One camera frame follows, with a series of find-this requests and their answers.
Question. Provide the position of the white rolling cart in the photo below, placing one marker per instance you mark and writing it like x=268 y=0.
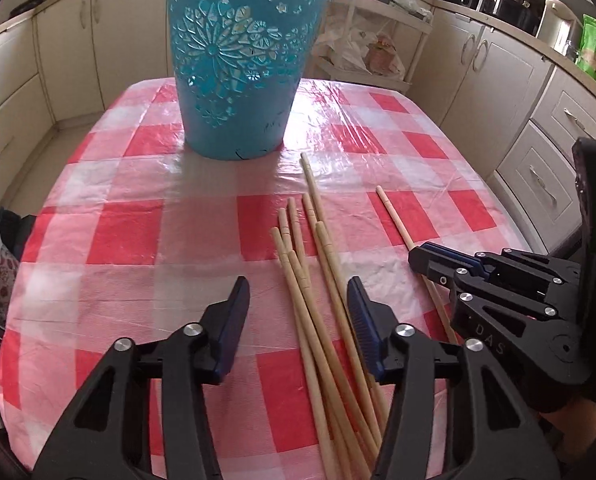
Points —
x=413 y=17

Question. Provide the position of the white plastic bag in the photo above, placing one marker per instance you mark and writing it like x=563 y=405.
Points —
x=340 y=50

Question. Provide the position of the red white checkered tablecloth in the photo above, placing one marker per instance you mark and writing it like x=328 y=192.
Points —
x=128 y=185

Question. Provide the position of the pink plastic bag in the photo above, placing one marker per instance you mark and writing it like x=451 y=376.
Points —
x=384 y=57

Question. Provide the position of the dark box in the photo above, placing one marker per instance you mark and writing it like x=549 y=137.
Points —
x=18 y=232

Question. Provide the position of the floral printed bag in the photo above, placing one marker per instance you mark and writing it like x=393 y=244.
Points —
x=0 y=285

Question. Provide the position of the white thermos jug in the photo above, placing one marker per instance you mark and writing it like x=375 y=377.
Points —
x=553 y=25

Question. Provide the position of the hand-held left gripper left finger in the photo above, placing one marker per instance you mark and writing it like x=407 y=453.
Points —
x=230 y=320

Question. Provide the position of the bunch of wooden chopsticks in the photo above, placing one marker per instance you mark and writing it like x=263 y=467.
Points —
x=326 y=255

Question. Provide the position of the person's right forearm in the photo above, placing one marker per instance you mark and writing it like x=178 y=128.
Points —
x=578 y=440

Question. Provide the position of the single light wood chopstick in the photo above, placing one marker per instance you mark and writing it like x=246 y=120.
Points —
x=393 y=215

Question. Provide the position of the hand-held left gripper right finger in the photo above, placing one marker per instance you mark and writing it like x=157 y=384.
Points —
x=365 y=325

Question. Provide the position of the cream kitchen base cabinets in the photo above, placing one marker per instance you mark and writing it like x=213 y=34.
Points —
x=8 y=100

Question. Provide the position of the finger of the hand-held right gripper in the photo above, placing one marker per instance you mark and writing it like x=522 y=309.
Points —
x=528 y=272
x=483 y=320

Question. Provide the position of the blue perforated plastic basket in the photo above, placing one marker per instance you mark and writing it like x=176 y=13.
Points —
x=238 y=60

